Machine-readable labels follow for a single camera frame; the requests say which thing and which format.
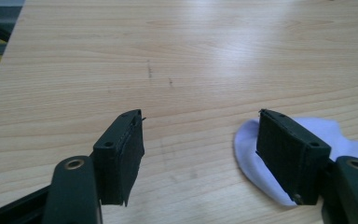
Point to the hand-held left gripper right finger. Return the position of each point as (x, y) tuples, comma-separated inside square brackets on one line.
[(289, 155)]

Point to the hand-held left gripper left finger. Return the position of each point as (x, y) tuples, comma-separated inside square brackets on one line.
[(118, 161)]

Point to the white sock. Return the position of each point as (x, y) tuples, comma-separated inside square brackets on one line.
[(248, 155)]

